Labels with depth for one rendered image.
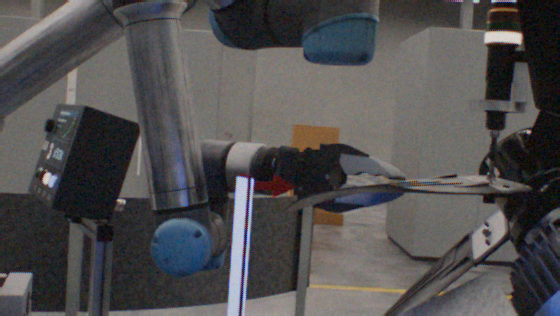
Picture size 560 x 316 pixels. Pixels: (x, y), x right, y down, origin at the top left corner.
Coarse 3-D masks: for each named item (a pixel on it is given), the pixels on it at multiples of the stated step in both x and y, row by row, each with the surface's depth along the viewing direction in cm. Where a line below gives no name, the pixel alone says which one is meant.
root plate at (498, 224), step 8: (496, 216) 102; (496, 224) 100; (504, 224) 98; (480, 232) 103; (496, 232) 98; (504, 232) 96; (480, 240) 101; (496, 240) 96; (480, 248) 99; (488, 248) 97; (480, 256) 97
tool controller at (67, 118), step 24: (48, 120) 141; (72, 120) 127; (96, 120) 124; (120, 120) 126; (48, 144) 140; (72, 144) 122; (96, 144) 124; (120, 144) 126; (48, 168) 133; (72, 168) 123; (96, 168) 124; (120, 168) 126; (48, 192) 126; (72, 192) 123; (96, 192) 125; (120, 192) 127; (72, 216) 130; (96, 216) 125
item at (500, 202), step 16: (528, 128) 96; (496, 144) 96; (512, 144) 95; (496, 160) 96; (512, 160) 94; (528, 160) 93; (544, 160) 92; (512, 176) 93; (528, 176) 92; (544, 176) 91; (528, 192) 92; (544, 192) 91; (512, 208) 94; (528, 208) 89; (544, 208) 87; (528, 224) 89; (512, 240) 92
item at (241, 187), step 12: (240, 180) 75; (240, 192) 75; (240, 204) 75; (240, 216) 75; (240, 228) 74; (240, 240) 74; (240, 252) 74; (240, 264) 74; (240, 276) 75; (228, 312) 76
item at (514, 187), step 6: (474, 180) 93; (480, 180) 93; (486, 180) 93; (498, 180) 94; (504, 180) 93; (498, 186) 90; (510, 186) 90; (516, 186) 90; (522, 186) 90; (528, 186) 89; (504, 192) 87; (510, 192) 87; (516, 192) 88
